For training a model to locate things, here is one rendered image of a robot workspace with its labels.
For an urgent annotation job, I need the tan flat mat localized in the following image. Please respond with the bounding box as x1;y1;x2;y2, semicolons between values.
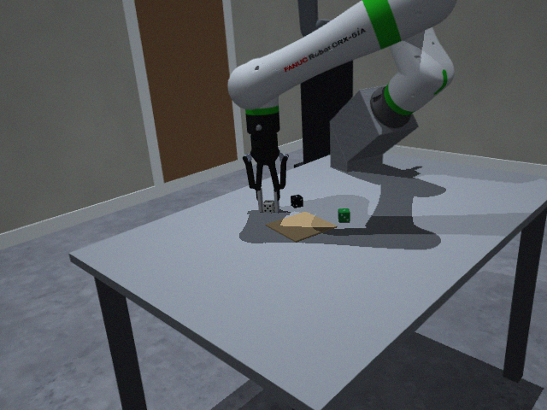
266;212;338;243

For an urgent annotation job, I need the green die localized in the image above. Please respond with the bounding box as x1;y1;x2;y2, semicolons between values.
338;208;350;222

